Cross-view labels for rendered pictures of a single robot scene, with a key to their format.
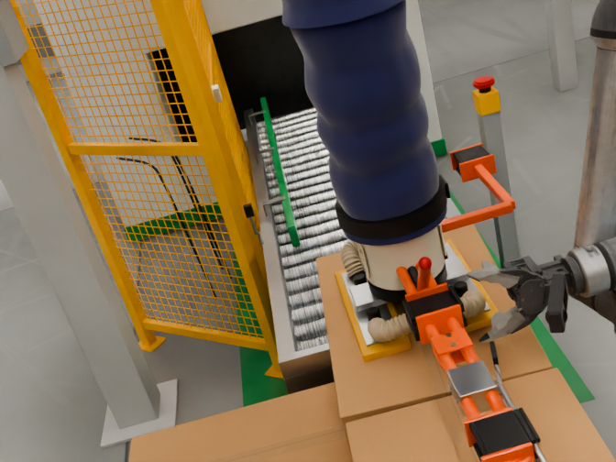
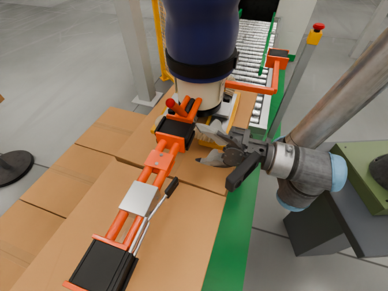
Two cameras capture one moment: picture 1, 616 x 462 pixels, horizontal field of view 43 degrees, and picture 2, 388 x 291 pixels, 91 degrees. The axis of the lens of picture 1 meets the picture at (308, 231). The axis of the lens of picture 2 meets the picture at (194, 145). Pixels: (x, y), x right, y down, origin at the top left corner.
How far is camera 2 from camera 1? 1.01 m
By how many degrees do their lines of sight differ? 27
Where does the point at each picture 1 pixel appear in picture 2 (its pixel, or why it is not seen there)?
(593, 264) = (283, 161)
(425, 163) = (220, 33)
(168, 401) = (156, 98)
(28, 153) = not seen: outside the picture
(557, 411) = (201, 227)
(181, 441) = (121, 116)
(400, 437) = (122, 185)
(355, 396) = (130, 148)
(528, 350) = (221, 176)
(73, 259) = (131, 34)
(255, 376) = not seen: hidden behind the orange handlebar
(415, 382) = not seen: hidden behind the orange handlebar
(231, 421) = (140, 118)
